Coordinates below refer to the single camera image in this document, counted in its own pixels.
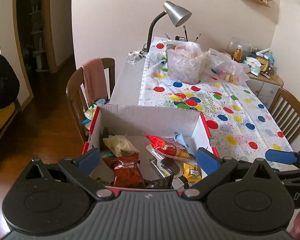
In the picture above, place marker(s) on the floral seat cushion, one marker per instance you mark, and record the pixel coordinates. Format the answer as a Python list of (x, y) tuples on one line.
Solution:
[(89, 113)]

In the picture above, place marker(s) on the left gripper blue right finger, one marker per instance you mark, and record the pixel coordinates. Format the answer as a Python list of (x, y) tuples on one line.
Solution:
[(218, 172)]

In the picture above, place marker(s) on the polka dot party tablecloth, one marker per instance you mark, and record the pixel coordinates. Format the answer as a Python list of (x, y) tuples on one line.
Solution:
[(239, 123)]

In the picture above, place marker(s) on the red lion snack bag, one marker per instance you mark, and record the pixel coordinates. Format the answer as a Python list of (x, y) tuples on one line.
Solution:
[(168, 148)]

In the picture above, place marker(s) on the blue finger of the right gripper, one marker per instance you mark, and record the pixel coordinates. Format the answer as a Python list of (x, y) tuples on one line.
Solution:
[(289, 158)]

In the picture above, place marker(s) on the orange Oreo snack bag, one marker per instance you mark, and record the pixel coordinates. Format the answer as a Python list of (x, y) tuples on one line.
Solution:
[(126, 170)]

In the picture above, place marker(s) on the left wooden chair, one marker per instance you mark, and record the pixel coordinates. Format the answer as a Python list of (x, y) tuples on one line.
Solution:
[(76, 95)]

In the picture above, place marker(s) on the clear tray dark cookie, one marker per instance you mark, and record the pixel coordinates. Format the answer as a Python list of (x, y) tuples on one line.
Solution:
[(172, 166)]

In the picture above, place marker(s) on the silver desk lamp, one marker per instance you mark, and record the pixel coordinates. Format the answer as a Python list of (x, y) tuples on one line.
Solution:
[(177, 15)]

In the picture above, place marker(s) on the dark brown candy wrapper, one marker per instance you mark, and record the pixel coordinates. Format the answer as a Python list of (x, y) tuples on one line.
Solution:
[(105, 133)]

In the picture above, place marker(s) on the small clear plastic bag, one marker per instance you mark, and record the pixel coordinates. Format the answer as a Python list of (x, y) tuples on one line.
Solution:
[(228, 69)]

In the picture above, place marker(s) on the small black snack packet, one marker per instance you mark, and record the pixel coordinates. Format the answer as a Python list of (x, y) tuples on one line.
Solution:
[(159, 184)]

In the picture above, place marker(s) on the wooden chair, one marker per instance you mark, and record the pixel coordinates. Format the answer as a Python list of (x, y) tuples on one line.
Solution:
[(285, 110), (76, 95)]

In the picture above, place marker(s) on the black jacket on chair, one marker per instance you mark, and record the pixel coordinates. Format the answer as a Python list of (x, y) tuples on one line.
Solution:
[(9, 83)]

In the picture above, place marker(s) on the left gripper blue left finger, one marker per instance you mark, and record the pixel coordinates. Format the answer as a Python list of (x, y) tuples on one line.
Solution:
[(78, 171)]

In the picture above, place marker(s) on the glass jar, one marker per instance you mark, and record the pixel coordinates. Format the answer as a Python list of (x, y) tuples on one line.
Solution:
[(235, 42)]

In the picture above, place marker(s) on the white drawer cabinet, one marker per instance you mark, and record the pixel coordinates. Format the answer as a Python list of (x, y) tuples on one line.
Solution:
[(265, 89)]

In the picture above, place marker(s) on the pink cloth on chair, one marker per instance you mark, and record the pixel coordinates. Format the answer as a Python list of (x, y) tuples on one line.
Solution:
[(95, 85)]

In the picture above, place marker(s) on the blue white snack packet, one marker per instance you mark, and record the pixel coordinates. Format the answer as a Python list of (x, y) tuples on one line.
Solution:
[(186, 142)]

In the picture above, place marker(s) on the yellow toy box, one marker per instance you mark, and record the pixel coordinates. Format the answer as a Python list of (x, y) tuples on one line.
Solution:
[(264, 63)]

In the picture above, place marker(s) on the red and white cardboard box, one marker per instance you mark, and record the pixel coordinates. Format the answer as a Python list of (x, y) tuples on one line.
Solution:
[(137, 121)]

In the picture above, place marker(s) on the beige snack bag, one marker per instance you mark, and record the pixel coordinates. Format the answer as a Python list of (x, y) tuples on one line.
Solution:
[(120, 145)]

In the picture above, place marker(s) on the large clear plastic bag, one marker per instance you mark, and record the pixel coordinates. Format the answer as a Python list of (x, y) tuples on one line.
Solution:
[(186, 62)]

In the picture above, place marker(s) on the silver foil snack pack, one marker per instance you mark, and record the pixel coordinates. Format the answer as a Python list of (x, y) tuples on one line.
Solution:
[(162, 172)]

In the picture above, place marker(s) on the tissue box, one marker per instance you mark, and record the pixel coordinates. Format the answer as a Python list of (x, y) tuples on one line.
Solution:
[(253, 64)]

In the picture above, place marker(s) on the right wooden chair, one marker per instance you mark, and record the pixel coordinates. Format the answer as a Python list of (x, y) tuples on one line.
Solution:
[(285, 110)]

